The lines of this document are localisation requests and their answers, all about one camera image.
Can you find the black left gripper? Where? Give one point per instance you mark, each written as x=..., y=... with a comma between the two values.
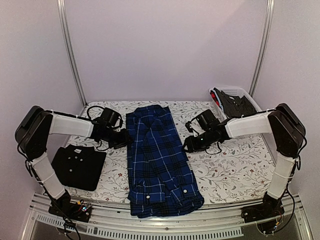
x=124, y=142

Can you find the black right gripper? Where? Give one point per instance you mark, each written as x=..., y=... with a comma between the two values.
x=192, y=145

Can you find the blue plaid long sleeve shirt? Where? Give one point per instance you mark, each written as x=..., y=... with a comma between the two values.
x=161, y=182

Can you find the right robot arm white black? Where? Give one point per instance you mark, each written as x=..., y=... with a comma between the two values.
x=282, y=131

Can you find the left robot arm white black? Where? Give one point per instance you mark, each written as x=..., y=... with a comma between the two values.
x=33, y=132

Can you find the dark striped shirt in basket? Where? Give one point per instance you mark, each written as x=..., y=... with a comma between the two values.
x=237, y=105

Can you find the white plastic laundry basket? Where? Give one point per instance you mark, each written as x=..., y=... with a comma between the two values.
x=237, y=105

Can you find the folded black polo shirt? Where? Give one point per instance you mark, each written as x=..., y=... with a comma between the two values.
x=79, y=167

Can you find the floral patterned table mat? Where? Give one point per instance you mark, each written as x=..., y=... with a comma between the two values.
x=241, y=172

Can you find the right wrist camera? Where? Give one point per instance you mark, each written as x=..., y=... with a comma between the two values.
x=189, y=127

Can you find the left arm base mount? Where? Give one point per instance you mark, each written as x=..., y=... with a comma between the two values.
x=78, y=211

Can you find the aluminium front rail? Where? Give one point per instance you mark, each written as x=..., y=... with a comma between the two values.
x=113, y=221

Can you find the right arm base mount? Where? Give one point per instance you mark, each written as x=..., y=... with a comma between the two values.
x=267, y=209

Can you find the left aluminium frame post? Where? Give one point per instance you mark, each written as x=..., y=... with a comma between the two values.
x=61, y=6

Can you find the aluminium frame post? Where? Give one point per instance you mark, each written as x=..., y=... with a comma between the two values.
x=61, y=6
x=263, y=46

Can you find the right aluminium frame post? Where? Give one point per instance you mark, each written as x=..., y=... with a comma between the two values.
x=263, y=46

